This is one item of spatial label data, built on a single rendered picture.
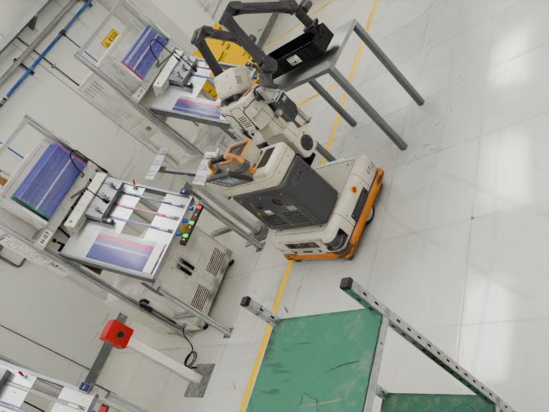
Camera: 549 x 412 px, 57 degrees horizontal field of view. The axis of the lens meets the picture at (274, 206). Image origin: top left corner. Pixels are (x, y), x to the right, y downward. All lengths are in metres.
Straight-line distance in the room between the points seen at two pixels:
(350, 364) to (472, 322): 1.16
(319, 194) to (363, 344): 1.72
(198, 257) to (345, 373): 2.76
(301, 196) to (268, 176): 0.24
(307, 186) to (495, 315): 1.22
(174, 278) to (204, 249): 0.36
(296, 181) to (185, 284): 1.42
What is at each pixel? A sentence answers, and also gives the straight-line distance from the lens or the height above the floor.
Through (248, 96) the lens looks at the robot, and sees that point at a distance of 3.00.
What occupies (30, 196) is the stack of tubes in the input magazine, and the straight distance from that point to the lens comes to 3.74.
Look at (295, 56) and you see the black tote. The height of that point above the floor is 0.91.
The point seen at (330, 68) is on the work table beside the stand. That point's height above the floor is 0.79.
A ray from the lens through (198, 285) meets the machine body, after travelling 4.00.
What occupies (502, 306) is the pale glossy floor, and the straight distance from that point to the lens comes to 2.45.
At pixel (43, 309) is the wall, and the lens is 5.23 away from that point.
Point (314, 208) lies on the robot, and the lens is 2.97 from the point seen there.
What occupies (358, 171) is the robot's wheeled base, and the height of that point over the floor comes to 0.26.
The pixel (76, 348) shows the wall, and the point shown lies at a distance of 5.31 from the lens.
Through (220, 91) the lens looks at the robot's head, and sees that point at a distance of 3.12.
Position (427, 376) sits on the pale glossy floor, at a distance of 2.48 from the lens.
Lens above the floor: 1.91
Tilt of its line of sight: 26 degrees down
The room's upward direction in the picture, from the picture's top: 51 degrees counter-clockwise
